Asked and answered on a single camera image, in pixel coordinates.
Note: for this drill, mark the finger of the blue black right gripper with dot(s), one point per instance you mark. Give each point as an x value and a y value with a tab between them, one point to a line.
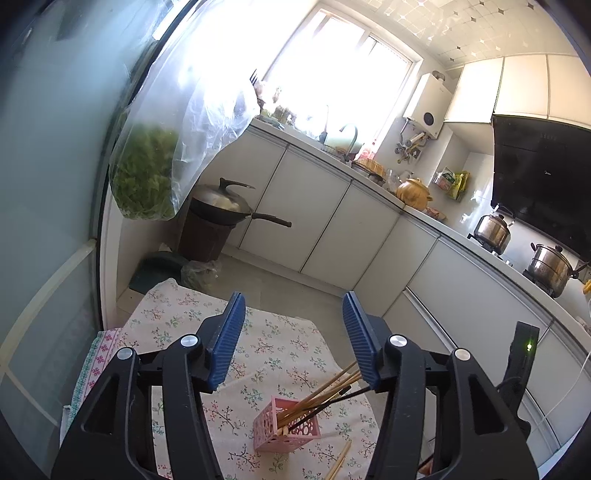
477	437

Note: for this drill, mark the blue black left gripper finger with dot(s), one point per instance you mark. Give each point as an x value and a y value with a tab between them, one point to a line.
111	435

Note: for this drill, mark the bamboo chopstick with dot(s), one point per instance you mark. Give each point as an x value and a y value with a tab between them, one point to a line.
344	463
323	396
318	389
304	407
339	461
323	400

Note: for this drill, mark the black chopstick gold band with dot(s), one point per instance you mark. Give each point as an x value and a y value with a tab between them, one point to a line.
317	410

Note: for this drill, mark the white kitchen cabinets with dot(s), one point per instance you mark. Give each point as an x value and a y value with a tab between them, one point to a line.
323	229

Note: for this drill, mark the person's hand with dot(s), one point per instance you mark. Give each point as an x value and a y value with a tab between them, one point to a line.
426	469

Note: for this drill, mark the pink perforated utensil basket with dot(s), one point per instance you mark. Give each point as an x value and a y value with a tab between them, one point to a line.
269	436

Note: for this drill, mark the dark green dustpan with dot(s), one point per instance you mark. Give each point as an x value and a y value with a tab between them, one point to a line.
146	277

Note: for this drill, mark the floral tablecloth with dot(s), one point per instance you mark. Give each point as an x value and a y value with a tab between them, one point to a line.
277	356

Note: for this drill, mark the clear plastic bag on floor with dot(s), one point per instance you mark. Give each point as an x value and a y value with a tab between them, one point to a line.
200	276

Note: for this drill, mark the green yellow packages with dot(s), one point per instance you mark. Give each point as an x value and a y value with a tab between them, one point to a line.
454	184

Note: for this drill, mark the dark brown bin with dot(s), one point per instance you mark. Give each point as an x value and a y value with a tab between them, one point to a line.
202	240

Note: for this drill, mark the yellow clay pot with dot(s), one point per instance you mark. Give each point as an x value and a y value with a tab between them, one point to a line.
414	194

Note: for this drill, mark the black range hood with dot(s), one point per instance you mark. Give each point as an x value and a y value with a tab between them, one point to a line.
542	178

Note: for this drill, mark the black wok with lid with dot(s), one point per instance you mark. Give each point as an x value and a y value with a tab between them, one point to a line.
221	206

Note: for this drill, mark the white water heater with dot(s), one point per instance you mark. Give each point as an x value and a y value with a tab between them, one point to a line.
428	105

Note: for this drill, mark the plastic bag of greens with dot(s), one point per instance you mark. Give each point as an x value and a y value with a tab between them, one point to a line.
172	130

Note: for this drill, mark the steel stockpot with handle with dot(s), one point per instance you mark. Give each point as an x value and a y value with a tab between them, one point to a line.
550	269

